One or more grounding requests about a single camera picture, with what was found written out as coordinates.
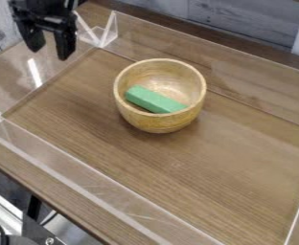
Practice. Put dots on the brown wooden bowl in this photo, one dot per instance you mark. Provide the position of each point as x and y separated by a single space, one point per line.
174 79

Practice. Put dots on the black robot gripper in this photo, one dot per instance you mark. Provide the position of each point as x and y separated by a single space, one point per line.
51 15

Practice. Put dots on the green rectangular block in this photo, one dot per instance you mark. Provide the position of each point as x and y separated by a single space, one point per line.
153 101

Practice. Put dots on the black metal table bracket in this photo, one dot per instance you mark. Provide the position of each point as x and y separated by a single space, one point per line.
32 228

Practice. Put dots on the clear acrylic tray walls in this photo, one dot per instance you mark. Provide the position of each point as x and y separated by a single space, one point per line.
217 184

